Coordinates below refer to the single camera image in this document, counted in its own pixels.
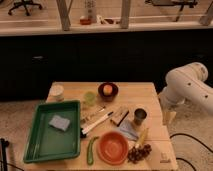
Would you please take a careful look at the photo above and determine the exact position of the black stand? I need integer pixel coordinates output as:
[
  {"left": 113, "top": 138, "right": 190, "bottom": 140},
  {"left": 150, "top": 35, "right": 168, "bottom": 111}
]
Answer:
[{"left": 0, "top": 138, "right": 9, "bottom": 171}]

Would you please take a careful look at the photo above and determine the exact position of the blue grey cloth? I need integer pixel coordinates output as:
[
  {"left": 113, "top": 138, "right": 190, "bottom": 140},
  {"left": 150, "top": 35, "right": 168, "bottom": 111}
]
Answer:
[{"left": 117, "top": 120, "right": 138, "bottom": 141}]

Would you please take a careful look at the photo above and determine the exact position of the dark grape bunch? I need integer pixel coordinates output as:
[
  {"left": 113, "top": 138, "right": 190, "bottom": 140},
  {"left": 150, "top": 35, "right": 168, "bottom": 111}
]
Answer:
[{"left": 127, "top": 144, "right": 152, "bottom": 164}]

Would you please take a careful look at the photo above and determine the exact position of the red small dish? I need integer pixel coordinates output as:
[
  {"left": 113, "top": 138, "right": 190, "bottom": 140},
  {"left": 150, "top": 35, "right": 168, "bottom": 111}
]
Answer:
[{"left": 79, "top": 18, "right": 92, "bottom": 25}]

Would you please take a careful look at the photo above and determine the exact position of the black cable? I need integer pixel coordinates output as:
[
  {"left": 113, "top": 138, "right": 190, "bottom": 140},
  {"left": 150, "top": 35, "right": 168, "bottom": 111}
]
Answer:
[{"left": 169, "top": 132, "right": 213, "bottom": 171}]

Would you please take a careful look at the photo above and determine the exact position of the dark metal cup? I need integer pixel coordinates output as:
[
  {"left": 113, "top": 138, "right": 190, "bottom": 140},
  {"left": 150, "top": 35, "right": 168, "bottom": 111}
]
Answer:
[{"left": 134, "top": 108, "right": 147, "bottom": 126}]

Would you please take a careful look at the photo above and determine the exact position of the orange fruit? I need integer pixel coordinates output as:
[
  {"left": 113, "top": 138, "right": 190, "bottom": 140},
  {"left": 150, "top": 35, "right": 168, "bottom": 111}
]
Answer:
[{"left": 103, "top": 85, "right": 113, "bottom": 95}]

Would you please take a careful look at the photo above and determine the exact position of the orange plastic bowl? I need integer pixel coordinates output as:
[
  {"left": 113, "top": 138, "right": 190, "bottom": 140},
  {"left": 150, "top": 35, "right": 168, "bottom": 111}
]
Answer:
[{"left": 97, "top": 131, "right": 129, "bottom": 165}]

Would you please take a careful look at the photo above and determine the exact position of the black office chair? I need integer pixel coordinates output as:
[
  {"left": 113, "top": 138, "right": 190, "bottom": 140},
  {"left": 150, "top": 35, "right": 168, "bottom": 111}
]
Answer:
[{"left": 8, "top": 0, "right": 43, "bottom": 16}]

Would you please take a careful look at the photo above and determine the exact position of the dark brown bowl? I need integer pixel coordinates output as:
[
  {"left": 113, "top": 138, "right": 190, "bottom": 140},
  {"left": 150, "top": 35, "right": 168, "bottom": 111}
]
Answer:
[{"left": 98, "top": 82, "right": 118, "bottom": 102}]

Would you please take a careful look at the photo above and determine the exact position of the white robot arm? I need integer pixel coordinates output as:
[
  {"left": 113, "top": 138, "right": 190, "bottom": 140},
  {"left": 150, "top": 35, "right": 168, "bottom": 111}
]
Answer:
[{"left": 158, "top": 62, "right": 213, "bottom": 125}]

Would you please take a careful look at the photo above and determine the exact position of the green translucent cup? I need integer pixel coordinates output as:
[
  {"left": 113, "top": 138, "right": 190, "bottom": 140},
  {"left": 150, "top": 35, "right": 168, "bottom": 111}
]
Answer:
[{"left": 84, "top": 91, "right": 96, "bottom": 106}]

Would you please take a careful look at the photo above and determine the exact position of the green chili pepper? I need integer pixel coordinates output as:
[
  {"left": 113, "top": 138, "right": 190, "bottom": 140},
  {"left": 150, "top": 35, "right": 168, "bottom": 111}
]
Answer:
[{"left": 87, "top": 136, "right": 99, "bottom": 165}]

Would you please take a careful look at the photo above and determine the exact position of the blue sponge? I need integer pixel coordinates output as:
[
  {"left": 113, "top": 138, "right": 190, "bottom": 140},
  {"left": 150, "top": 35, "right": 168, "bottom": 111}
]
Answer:
[{"left": 49, "top": 115, "right": 70, "bottom": 131}]

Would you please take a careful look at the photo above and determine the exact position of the clear thin pen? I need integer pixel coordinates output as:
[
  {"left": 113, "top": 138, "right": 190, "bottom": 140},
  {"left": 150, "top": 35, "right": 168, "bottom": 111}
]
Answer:
[{"left": 80, "top": 106, "right": 106, "bottom": 123}]

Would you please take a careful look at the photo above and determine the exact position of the green plastic tray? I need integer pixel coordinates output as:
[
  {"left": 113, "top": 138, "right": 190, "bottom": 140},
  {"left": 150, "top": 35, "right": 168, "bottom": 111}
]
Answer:
[{"left": 23, "top": 100, "right": 81, "bottom": 163}]

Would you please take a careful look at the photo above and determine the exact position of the wooden block brush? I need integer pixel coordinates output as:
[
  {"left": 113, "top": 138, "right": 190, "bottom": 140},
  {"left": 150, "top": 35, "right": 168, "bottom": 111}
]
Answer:
[{"left": 110, "top": 107, "right": 129, "bottom": 126}]

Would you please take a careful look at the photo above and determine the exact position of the white paper cup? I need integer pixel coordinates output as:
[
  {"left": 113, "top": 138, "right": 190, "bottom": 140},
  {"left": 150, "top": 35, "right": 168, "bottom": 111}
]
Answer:
[{"left": 50, "top": 85, "right": 64, "bottom": 101}]

